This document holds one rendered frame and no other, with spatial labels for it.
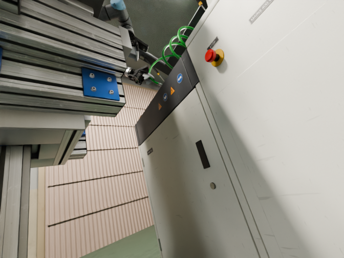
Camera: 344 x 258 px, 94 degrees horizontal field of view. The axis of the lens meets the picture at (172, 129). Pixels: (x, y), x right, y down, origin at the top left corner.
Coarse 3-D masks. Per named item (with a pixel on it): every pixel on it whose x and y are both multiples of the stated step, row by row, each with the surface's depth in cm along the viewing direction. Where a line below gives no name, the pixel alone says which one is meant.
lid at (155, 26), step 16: (128, 0) 117; (144, 0) 115; (160, 0) 113; (176, 0) 112; (192, 0) 110; (144, 16) 124; (160, 16) 122; (176, 16) 120; (192, 16) 118; (144, 32) 134; (160, 32) 131; (176, 32) 129; (160, 48) 142; (176, 48) 138; (160, 64) 154
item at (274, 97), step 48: (240, 0) 43; (288, 0) 34; (336, 0) 28; (192, 48) 60; (240, 48) 43; (288, 48) 34; (336, 48) 28; (240, 96) 44; (288, 96) 34; (336, 96) 28; (240, 144) 44; (288, 144) 35; (336, 144) 28; (288, 192) 35; (336, 192) 29; (288, 240) 35; (336, 240) 29
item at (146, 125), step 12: (180, 60) 66; (168, 84) 75; (180, 84) 67; (156, 96) 86; (168, 96) 75; (180, 96) 67; (156, 108) 86; (168, 108) 76; (144, 120) 100; (156, 120) 87; (144, 132) 101
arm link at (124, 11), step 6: (114, 0) 92; (120, 0) 91; (108, 6) 93; (114, 6) 92; (120, 6) 92; (108, 12) 94; (114, 12) 94; (120, 12) 95; (126, 12) 98; (114, 18) 98; (120, 18) 98; (126, 18) 100
